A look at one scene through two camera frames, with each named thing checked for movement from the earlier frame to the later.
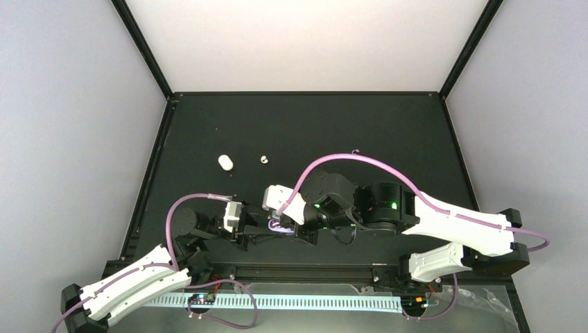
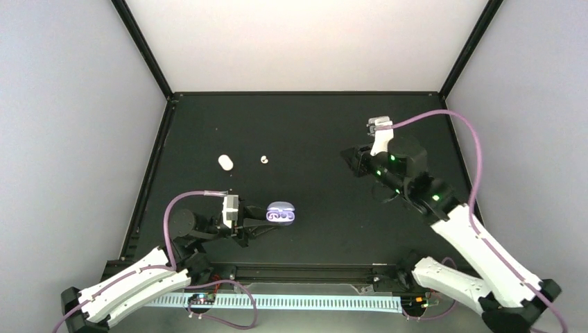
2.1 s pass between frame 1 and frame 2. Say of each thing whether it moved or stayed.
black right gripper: moved
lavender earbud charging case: moved
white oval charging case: stayed
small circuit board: stayed
